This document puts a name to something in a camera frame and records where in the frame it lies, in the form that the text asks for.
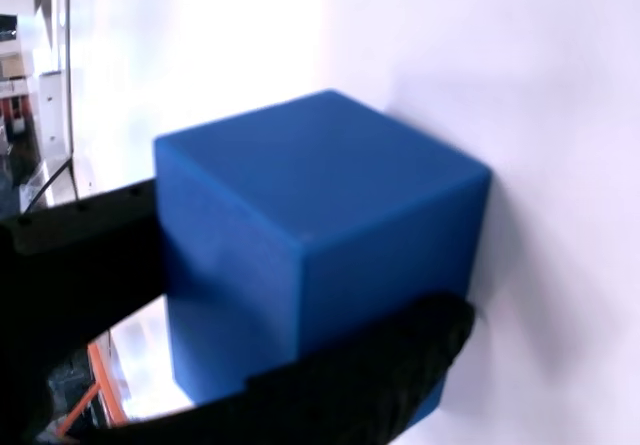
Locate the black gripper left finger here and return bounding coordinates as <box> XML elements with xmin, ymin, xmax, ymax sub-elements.
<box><xmin>0</xmin><ymin>178</ymin><xmax>169</xmax><ymax>445</ymax></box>

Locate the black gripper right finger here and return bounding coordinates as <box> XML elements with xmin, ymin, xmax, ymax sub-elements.
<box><xmin>64</xmin><ymin>292</ymin><xmax>475</xmax><ymax>445</ymax></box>

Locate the orange metal frame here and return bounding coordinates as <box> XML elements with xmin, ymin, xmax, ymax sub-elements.
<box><xmin>55</xmin><ymin>343</ymin><xmax>129</xmax><ymax>439</ymax></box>

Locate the blue cube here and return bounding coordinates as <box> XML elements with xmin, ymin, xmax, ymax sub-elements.
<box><xmin>152</xmin><ymin>88</ymin><xmax>494</xmax><ymax>424</ymax></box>

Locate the white cabinet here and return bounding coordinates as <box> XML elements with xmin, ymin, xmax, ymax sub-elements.
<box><xmin>38</xmin><ymin>68</ymin><xmax>70</xmax><ymax>155</ymax></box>

